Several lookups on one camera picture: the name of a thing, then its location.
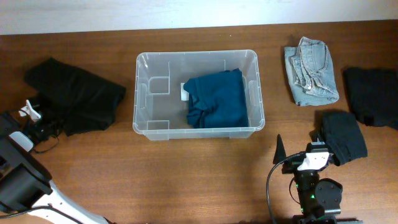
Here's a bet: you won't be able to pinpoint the black garment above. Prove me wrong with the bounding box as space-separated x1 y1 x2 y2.
343 67 397 129
24 58 126 136

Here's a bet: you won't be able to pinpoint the clear plastic storage bin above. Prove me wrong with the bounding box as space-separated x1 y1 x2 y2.
132 50 266 141

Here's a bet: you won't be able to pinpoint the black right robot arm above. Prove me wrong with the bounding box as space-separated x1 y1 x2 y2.
266 135 364 224

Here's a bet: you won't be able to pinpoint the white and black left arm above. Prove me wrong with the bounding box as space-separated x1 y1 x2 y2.
1 111 111 224

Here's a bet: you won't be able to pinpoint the dark green folded garment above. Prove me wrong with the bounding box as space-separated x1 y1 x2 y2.
312 111 368 166

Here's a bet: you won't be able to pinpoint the folded teal blue shirt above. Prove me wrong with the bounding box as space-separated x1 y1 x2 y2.
183 68 249 129

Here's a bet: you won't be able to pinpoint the folded light blue jeans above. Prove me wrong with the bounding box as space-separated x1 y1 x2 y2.
284 37 340 106

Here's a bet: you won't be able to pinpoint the white label in bin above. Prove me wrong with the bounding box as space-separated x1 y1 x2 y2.
180 83 189 101

